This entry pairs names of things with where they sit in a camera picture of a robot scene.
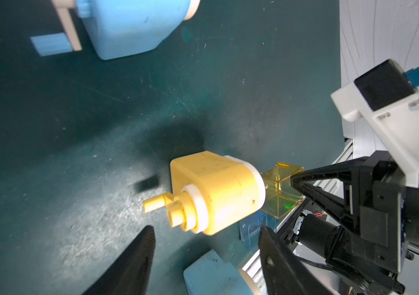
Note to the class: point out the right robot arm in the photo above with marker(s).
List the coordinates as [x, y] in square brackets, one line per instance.
[365, 276]

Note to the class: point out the blue tray front row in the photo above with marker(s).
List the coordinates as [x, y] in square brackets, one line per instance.
[250, 226]

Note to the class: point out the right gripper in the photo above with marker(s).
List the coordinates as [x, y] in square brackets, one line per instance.
[375, 205]

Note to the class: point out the blue sharpener front row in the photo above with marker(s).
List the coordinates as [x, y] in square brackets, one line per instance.
[210, 275]

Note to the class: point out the yellow sharpener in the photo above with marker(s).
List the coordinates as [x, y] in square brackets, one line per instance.
[209, 193]

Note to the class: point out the blue sharpener back row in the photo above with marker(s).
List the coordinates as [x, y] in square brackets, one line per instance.
[116, 28]

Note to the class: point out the yellow tray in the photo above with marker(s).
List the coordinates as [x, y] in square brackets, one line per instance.
[281, 197]

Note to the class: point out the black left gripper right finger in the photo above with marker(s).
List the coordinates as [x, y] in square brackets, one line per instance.
[283, 273]

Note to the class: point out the blue sharpener row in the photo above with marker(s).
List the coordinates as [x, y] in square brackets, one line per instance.
[210, 275]
[116, 28]

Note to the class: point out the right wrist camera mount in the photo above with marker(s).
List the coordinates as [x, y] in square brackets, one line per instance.
[387, 98]

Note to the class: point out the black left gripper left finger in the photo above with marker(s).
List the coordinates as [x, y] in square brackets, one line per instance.
[130, 273]

